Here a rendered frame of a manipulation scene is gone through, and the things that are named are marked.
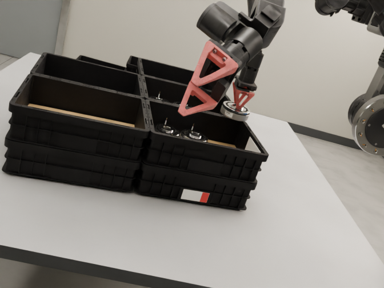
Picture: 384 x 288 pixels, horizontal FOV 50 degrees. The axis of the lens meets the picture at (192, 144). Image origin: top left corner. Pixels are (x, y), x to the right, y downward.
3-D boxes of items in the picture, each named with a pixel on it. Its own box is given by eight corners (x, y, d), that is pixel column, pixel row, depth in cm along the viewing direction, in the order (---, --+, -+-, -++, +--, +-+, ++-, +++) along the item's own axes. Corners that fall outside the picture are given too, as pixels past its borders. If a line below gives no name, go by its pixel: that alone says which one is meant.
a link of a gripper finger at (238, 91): (230, 108, 142) (238, 83, 138) (227, 102, 148) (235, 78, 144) (248, 114, 143) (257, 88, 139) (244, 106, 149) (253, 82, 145)
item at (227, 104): (247, 107, 152) (247, 105, 152) (251, 116, 143) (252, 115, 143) (221, 100, 150) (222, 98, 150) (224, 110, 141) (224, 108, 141)
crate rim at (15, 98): (143, 104, 149) (144, 98, 148) (148, 139, 122) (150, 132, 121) (28, 79, 138) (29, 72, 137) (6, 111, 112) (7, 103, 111)
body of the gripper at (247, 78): (238, 87, 138) (244, 67, 135) (234, 79, 147) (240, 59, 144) (255, 92, 139) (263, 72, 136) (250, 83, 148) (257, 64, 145)
